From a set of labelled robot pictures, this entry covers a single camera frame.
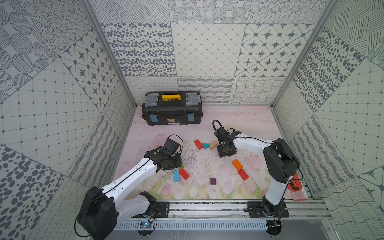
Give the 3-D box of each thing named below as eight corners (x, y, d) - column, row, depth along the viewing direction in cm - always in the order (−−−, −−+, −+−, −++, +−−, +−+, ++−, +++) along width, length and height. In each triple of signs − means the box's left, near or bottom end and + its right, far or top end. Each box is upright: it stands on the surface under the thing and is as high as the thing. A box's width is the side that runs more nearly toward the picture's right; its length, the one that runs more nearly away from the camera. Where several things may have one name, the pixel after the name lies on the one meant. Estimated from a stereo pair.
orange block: (238, 171, 89) (238, 170, 87) (231, 162, 92) (231, 161, 91) (242, 167, 90) (243, 166, 89) (235, 159, 94) (236, 158, 92)
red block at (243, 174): (244, 181, 86) (245, 179, 83) (237, 172, 89) (238, 170, 87) (248, 178, 87) (249, 176, 85) (240, 169, 90) (241, 168, 88)
